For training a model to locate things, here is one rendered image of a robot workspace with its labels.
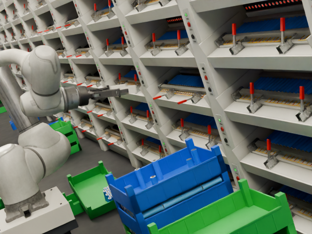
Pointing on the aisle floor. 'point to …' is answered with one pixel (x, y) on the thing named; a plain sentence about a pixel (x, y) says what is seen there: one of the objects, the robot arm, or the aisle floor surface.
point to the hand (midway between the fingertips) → (127, 88)
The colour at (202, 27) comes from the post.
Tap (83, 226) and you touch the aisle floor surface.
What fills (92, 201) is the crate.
